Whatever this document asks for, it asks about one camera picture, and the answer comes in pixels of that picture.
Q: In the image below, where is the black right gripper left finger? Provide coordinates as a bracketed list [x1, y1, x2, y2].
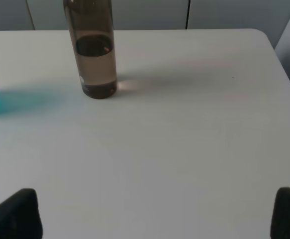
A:
[0, 188, 43, 239]

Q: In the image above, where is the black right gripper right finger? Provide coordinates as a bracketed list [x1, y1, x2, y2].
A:
[270, 187, 290, 239]

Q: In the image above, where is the smoky transparent plastic bottle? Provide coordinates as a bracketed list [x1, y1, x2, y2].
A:
[63, 0, 117, 99]

